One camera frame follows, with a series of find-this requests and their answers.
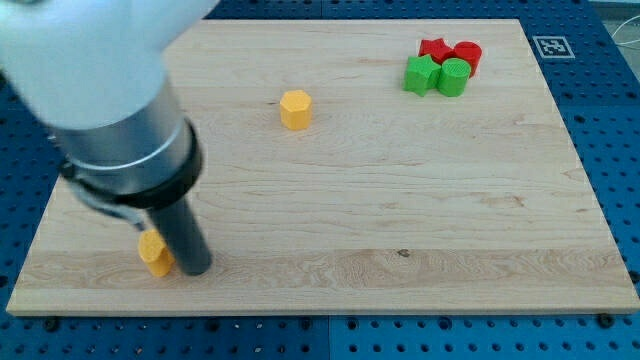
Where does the white cable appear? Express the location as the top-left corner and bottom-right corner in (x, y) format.
(610, 13), (640, 51)

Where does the wooden board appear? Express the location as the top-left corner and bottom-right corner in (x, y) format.
(7, 19), (639, 316)

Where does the green cylinder block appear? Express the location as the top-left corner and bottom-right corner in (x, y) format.
(437, 58), (472, 97)

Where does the red star block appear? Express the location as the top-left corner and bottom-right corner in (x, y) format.
(418, 38), (455, 64)

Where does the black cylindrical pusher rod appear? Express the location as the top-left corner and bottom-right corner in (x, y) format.
(147, 198), (212, 276)

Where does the black white fiducial marker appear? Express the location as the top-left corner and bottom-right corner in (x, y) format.
(533, 35), (575, 59)

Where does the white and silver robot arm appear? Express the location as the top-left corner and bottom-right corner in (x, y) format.
(1, 0), (215, 275)

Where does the green star block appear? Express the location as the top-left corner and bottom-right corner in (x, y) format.
(403, 55), (442, 97)

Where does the red cylinder block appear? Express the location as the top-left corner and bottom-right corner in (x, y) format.
(453, 41), (483, 78)

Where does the yellow heart block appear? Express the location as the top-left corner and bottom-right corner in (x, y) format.
(138, 229), (176, 277)

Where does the yellow hexagon block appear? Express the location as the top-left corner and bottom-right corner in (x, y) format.
(280, 90), (312, 131)

